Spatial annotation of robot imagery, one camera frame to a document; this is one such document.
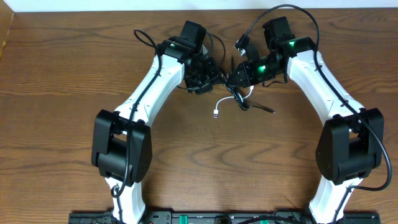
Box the white usb cable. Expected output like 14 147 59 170
213 85 255 119

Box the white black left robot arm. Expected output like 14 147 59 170
91 21 220 223

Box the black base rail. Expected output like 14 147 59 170
68 210 382 224

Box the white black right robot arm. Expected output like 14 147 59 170
227 17 384 223

